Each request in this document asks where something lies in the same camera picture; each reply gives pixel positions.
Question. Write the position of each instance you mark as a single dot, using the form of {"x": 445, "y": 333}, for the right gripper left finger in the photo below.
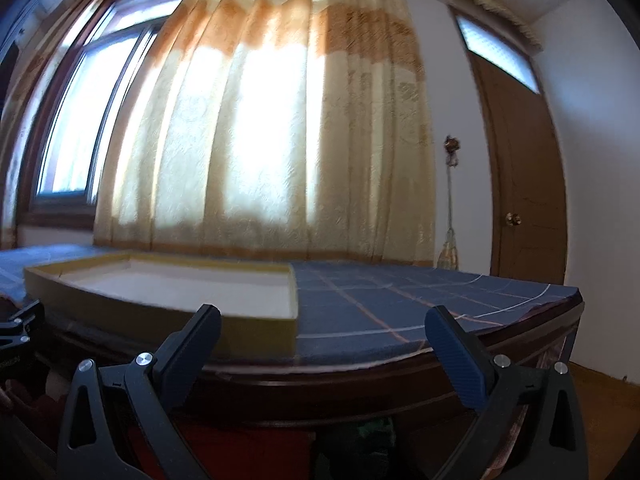
{"x": 154, "y": 384}

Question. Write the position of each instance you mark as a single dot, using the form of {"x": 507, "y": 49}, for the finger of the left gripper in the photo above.
{"x": 23, "y": 329}

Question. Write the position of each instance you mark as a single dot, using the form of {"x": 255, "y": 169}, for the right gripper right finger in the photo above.
{"x": 551, "y": 443}

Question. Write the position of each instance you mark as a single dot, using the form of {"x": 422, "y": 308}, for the yellow cardboard tray box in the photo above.
{"x": 144, "y": 297}

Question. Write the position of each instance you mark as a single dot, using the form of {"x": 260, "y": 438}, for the dark wooden desk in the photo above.
{"x": 255, "y": 426}

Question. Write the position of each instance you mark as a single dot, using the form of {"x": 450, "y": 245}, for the brown wooden door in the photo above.
{"x": 526, "y": 171}

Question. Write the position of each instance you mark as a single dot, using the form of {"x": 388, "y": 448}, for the brass door knob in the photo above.
{"x": 513, "y": 219}

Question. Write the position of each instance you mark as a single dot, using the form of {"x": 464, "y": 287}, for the blue plaid table cloth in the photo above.
{"x": 353, "y": 315}

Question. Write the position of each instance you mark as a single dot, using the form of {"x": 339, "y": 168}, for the beige patterned curtain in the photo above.
{"x": 275, "y": 129}

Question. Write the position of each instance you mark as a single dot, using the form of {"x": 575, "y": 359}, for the window with brown frame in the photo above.
{"x": 66, "y": 151}

